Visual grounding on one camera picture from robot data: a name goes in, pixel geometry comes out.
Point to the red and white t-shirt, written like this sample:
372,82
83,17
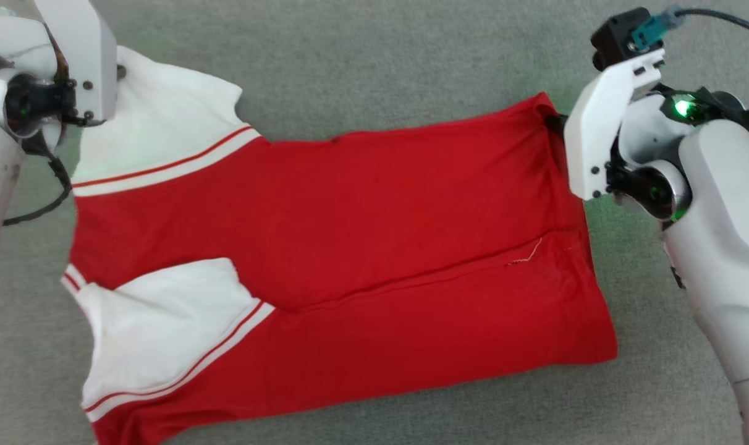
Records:
350,247

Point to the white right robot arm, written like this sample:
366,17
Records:
720,247

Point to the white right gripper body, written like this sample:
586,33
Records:
594,136

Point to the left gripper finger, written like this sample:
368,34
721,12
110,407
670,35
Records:
121,72

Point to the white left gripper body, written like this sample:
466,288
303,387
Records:
90,55

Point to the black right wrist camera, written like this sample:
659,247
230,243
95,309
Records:
612,37

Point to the teal right camera connector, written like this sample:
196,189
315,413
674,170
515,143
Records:
655,28

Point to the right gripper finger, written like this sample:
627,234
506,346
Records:
557,123

